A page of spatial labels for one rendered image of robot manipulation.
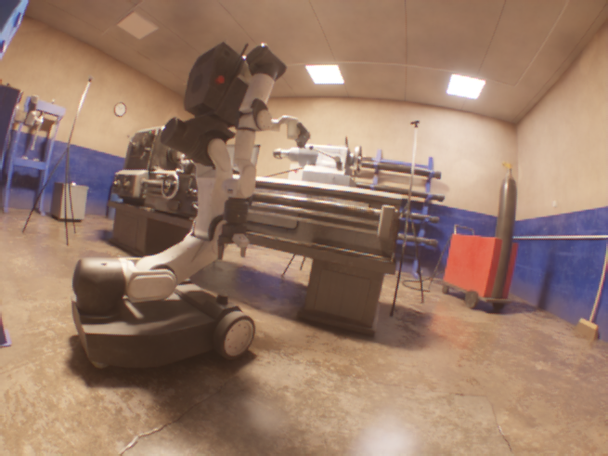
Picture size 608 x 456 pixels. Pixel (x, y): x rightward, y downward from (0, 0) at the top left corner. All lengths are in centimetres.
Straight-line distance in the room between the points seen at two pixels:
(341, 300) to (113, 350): 121
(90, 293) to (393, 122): 515
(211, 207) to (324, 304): 90
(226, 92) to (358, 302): 129
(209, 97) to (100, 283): 77
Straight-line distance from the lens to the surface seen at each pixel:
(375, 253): 150
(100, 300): 90
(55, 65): 592
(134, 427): 78
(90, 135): 588
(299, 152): 186
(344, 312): 154
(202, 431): 77
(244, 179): 85
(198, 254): 104
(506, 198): 295
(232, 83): 108
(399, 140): 508
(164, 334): 87
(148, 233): 253
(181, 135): 97
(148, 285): 92
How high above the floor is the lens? 59
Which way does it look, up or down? 1 degrees down
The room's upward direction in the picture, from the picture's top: 10 degrees clockwise
